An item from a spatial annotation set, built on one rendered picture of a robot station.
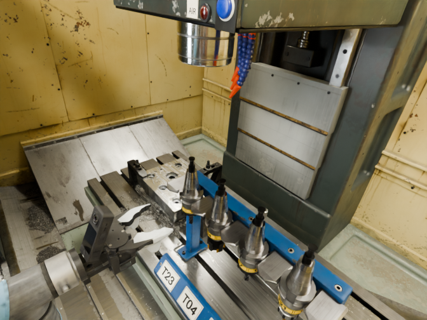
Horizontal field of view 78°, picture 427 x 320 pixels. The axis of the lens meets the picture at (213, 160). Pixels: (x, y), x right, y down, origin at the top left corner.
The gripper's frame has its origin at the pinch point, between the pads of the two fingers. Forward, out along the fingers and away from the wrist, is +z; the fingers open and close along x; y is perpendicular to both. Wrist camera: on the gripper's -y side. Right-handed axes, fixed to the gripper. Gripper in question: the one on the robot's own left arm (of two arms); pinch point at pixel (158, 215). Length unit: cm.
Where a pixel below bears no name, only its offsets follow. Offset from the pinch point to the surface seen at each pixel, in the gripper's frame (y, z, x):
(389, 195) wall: 35, 110, 26
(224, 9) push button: -44.8, 8.3, 10.8
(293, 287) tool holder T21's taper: -3.7, 7.9, 33.0
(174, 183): -1.7, 8.9, -6.5
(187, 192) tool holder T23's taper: -3.8, 8.1, 0.7
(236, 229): -1.7, 10.9, 16.0
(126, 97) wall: 16, 45, -120
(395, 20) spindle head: -42, 70, 13
